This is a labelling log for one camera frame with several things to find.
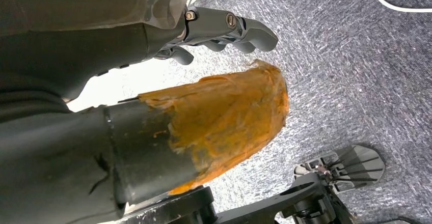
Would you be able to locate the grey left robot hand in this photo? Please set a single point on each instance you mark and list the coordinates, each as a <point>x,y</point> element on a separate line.
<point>84,30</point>

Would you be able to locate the grey ribbed foot plate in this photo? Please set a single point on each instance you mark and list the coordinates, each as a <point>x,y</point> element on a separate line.
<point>364,161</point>

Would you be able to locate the black metal linkage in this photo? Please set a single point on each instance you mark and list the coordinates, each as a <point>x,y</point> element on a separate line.
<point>270,205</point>

